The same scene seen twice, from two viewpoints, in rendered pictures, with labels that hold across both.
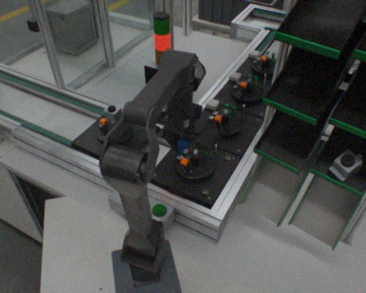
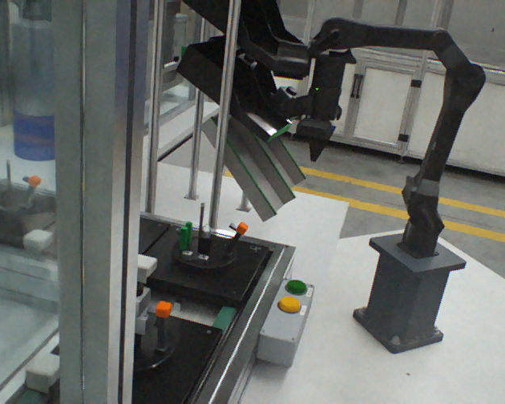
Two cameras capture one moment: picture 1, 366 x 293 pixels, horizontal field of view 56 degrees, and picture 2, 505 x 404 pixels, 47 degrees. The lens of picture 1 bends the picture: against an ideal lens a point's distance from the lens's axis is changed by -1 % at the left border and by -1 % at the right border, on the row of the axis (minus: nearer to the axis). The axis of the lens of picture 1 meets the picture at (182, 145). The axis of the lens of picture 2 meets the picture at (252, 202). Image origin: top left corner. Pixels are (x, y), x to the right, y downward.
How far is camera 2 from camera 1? 149 cm
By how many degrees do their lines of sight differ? 85
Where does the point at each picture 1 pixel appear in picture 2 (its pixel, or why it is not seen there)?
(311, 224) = not seen: hidden behind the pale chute
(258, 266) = (303, 257)
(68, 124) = not seen: outside the picture
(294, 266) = (290, 237)
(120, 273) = (433, 263)
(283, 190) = (258, 178)
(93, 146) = (179, 377)
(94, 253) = (365, 392)
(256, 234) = not seen: hidden behind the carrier
